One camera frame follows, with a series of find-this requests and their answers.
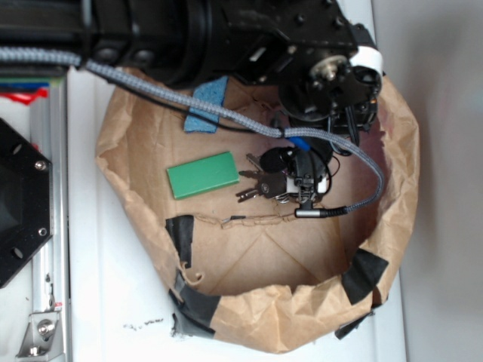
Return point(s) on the silver key bunch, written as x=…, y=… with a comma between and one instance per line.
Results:
x=273, y=181

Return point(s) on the green rectangular block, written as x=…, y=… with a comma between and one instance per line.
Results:
x=203, y=175

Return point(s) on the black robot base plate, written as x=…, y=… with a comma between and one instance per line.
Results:
x=25, y=202

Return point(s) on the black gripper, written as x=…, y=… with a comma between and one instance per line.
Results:
x=301, y=175

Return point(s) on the brown paper bag bin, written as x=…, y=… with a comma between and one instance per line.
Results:
x=251, y=273

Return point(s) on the aluminium frame rail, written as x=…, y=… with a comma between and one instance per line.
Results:
x=50, y=266

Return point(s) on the metal corner bracket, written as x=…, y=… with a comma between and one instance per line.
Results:
x=43, y=339

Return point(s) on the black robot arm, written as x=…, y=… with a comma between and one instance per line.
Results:
x=327, y=69

